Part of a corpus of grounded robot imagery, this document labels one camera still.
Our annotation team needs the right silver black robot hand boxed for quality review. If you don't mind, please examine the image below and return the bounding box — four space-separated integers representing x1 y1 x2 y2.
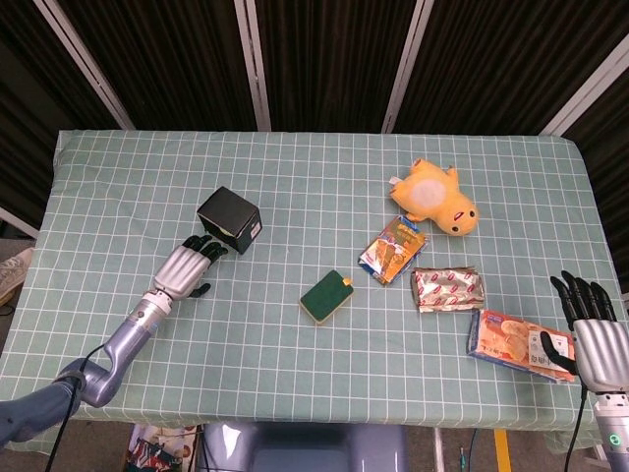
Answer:
540 269 629 394

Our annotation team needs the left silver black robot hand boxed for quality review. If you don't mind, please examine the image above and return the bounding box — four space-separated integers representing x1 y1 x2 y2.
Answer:
151 234 229 301

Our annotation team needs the black cardboard box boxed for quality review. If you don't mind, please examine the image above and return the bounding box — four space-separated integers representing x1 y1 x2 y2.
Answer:
197 186 263 256

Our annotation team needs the orange biscuit box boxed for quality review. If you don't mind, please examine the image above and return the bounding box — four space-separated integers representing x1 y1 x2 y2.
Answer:
465 308 577 383

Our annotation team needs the yellow floor tape strip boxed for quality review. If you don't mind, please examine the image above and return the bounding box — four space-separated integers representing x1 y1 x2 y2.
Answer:
492 428 511 472

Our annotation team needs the green yellow sponge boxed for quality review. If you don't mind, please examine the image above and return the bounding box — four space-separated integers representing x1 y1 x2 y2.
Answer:
299 268 356 326

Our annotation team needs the silver red foil packet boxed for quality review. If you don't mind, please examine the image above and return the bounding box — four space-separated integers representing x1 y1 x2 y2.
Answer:
410 265 486 314

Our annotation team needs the green checkered tablecloth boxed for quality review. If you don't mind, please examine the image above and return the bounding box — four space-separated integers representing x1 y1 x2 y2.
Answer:
0 129 629 449

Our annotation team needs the grey sneaker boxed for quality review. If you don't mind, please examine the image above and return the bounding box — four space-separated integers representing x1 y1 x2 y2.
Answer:
0 246 36 308

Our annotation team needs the colourful printed bag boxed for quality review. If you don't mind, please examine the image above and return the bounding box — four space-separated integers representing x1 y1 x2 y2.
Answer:
125 424 200 472

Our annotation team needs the orange snack packet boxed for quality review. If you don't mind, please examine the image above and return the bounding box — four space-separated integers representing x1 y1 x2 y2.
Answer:
358 214 429 286

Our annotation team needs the grey blue robot torso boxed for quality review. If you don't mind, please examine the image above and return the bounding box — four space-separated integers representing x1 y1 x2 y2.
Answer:
201 421 410 472

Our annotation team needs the yellow plush duck toy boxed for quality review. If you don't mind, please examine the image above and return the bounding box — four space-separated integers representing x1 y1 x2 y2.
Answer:
389 157 481 238

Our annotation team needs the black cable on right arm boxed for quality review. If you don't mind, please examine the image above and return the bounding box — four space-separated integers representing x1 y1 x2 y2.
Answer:
562 383 587 472

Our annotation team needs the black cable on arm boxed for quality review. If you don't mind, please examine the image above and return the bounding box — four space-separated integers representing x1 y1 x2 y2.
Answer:
43 343 109 472
562 383 587 472

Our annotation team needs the blue cable with plug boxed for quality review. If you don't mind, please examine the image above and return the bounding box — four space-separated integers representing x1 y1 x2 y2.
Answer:
457 428 480 472

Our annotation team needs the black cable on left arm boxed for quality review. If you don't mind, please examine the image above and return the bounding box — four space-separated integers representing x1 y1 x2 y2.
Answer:
43 343 109 472

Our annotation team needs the white partition frame post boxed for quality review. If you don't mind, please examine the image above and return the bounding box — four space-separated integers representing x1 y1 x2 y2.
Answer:
380 0 435 134
32 0 137 131
542 43 629 137
232 0 272 132

